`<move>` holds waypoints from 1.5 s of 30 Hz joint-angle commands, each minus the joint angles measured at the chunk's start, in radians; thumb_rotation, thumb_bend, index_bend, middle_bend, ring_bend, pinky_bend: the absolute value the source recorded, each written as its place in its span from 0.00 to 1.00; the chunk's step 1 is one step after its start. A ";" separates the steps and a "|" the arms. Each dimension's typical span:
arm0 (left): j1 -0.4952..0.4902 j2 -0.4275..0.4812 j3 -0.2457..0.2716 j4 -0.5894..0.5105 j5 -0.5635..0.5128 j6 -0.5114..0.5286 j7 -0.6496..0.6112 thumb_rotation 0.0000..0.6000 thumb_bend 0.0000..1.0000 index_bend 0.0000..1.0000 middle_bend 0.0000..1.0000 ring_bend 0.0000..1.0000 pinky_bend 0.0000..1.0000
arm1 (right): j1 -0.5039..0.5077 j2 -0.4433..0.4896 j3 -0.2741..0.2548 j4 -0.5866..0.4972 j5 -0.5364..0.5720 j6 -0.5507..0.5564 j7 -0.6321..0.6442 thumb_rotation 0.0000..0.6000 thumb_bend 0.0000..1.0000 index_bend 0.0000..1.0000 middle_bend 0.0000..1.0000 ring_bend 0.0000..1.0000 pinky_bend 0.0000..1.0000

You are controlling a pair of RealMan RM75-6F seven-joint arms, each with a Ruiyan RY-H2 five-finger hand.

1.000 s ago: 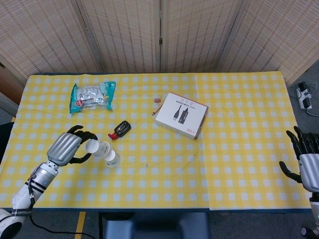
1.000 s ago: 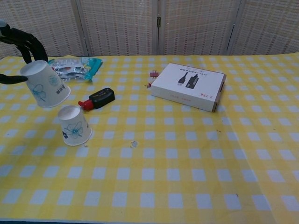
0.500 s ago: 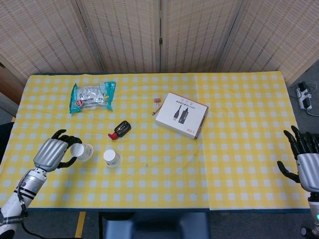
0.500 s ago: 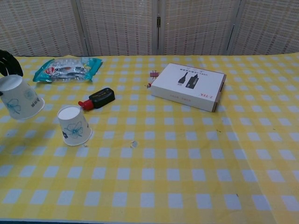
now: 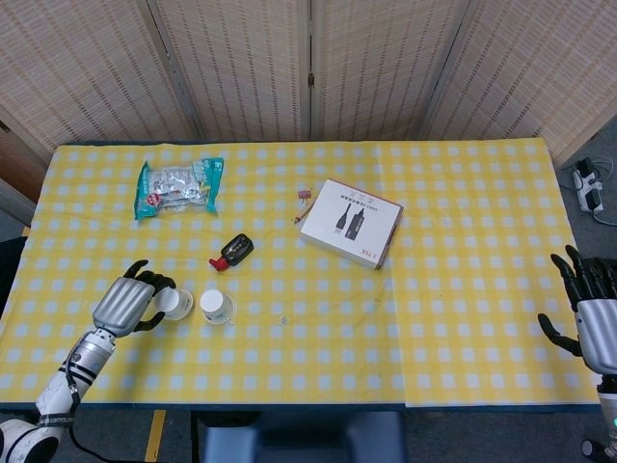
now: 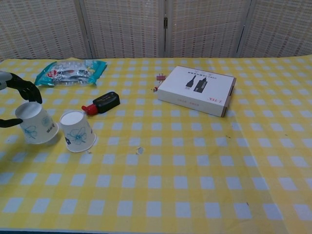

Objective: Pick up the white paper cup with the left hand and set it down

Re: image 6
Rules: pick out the white paper cup blue flower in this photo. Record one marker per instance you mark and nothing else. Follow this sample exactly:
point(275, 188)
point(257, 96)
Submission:
point(36, 126)
point(78, 134)

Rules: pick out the woven folding screen panel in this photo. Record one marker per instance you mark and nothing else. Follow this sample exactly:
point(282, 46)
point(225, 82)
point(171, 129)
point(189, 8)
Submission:
point(207, 26)
point(39, 26)
point(280, 26)
point(124, 26)

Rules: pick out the green silver snack bag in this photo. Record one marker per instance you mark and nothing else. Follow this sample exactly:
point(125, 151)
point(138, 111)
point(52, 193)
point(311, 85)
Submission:
point(70, 73)

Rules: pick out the red binder clip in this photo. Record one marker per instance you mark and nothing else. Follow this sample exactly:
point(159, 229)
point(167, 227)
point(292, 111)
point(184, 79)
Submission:
point(161, 78)

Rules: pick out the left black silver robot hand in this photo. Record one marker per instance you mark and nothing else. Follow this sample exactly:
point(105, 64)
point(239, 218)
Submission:
point(26, 89)

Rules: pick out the white cardboard adapter box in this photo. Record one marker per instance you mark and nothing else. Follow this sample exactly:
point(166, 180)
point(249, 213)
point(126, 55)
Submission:
point(195, 90)

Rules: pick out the yellow white checked tablecloth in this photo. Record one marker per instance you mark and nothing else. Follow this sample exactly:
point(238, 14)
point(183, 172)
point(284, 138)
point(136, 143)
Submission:
point(280, 122)
point(146, 182)

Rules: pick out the metal screen hinge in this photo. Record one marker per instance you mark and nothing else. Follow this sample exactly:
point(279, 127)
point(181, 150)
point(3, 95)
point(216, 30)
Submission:
point(165, 23)

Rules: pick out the black bottle red cap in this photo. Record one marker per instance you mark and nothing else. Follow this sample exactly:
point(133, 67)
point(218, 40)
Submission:
point(107, 102)

